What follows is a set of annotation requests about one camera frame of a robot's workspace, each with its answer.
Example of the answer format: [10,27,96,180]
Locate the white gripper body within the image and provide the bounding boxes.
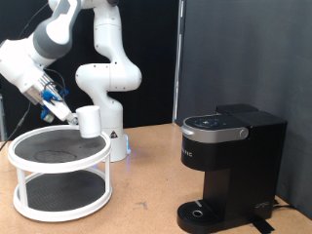
[48,98,74,122]

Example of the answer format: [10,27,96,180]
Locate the white mug with green tag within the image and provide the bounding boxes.
[74,104,102,139]

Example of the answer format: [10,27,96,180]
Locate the black Keurig coffee machine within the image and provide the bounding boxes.
[176,103,289,234]

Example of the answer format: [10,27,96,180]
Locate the white two-tier turntable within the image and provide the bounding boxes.
[7,124,114,223]

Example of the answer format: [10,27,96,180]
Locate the grey vertical bar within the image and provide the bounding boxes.
[0,97,7,142]

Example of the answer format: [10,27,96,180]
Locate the dark grey partition panel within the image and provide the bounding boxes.
[176,0,312,220]

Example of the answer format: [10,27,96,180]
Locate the black tape strip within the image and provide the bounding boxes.
[249,215,276,234]

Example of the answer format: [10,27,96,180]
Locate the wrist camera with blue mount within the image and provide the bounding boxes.
[40,103,56,124]

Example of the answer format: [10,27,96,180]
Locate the blue cable clip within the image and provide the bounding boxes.
[41,89,70,102]

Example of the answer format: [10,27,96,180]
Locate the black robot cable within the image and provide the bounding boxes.
[0,2,68,153]

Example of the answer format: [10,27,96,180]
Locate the black power cord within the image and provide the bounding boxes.
[272,198,296,211]

